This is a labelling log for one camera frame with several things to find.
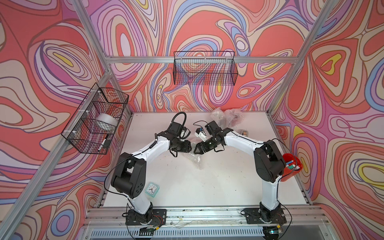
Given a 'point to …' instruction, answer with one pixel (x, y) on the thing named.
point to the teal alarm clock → (152, 189)
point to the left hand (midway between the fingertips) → (189, 148)
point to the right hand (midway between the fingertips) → (200, 154)
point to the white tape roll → (107, 119)
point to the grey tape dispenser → (243, 132)
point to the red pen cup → (293, 166)
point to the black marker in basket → (105, 143)
